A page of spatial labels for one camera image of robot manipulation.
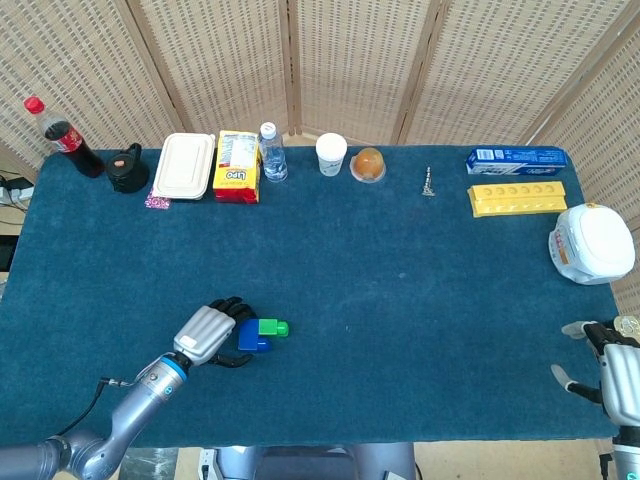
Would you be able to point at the wicker folding screen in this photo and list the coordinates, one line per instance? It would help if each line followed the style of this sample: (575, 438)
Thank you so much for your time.
(350, 65)

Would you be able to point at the clear water bottle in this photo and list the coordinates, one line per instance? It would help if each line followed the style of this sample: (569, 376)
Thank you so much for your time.
(273, 157)

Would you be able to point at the orange jelly cup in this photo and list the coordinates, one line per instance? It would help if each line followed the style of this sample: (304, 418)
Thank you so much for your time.
(368, 162)

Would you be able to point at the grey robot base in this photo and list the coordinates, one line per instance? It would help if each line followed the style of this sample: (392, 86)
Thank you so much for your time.
(300, 465)

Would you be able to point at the beige lidded lunch box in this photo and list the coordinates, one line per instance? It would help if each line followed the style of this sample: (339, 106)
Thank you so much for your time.
(182, 165)

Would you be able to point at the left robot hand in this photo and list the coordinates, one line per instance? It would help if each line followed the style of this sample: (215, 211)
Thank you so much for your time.
(202, 335)

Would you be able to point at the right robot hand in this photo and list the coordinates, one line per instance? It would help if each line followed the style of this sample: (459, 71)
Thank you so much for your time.
(622, 380)

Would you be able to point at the yellow red snack bag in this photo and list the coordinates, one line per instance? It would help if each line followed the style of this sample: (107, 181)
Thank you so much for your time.
(235, 170)

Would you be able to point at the blue white long box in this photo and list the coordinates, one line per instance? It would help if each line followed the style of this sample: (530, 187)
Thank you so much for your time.
(520, 161)

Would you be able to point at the green toy block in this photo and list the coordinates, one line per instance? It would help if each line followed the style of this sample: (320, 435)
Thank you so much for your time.
(270, 327)

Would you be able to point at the blue toy block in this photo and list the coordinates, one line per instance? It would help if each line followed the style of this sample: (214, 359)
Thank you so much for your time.
(248, 337)

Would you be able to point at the white paper cup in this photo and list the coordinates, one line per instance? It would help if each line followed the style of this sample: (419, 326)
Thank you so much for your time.
(331, 155)

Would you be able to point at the white rice cooker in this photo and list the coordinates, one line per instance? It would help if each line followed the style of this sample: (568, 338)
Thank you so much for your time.
(595, 245)

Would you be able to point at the yellow plastic tray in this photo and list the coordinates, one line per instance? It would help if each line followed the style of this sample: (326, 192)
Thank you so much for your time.
(520, 200)

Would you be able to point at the black round pot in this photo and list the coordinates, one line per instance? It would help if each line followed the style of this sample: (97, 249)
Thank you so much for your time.
(127, 175)

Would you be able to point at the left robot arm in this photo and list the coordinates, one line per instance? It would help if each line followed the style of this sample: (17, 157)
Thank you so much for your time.
(145, 395)

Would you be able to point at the pink patterned packet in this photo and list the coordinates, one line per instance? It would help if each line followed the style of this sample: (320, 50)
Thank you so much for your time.
(156, 202)

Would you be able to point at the teal carpet table cover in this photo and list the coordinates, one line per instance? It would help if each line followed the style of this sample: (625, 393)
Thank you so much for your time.
(375, 300)

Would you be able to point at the white power strip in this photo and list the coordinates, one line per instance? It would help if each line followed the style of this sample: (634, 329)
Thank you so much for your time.
(17, 192)

